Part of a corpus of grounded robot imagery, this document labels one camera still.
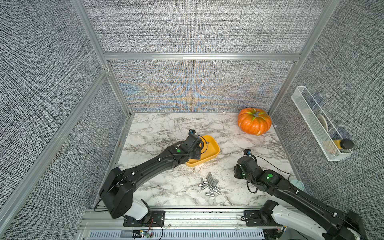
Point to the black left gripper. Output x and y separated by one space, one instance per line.
198 152

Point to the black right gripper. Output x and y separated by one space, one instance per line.
236 170

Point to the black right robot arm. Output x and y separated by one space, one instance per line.
313 218

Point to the yellow storage box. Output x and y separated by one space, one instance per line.
210 151

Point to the silver socket long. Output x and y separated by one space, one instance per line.
208 176

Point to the silver socket middle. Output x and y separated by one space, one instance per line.
214 183

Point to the silver socket front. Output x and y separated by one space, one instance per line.
210 194

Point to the orange pumpkin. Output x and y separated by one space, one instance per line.
254 121

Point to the teal cup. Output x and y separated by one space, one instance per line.
298 184

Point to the round brush in shelf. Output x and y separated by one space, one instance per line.
323 121

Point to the yellow bottle black cap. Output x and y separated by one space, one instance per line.
344 144

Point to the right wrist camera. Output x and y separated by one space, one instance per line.
247 152

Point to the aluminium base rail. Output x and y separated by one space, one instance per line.
183 223

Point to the clear wall shelf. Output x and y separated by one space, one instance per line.
309 108

